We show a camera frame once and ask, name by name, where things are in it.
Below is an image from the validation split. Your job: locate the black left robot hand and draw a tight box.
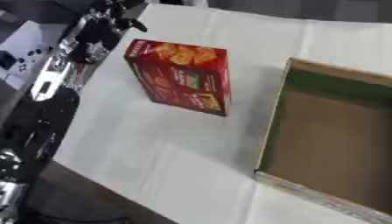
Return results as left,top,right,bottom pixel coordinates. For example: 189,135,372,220
67,0,151,65

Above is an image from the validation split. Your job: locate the open tan cardboard box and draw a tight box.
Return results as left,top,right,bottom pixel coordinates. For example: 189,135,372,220
252,57,392,224

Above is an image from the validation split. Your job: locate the red cracker box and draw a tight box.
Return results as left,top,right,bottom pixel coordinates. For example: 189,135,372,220
122,38,233,117

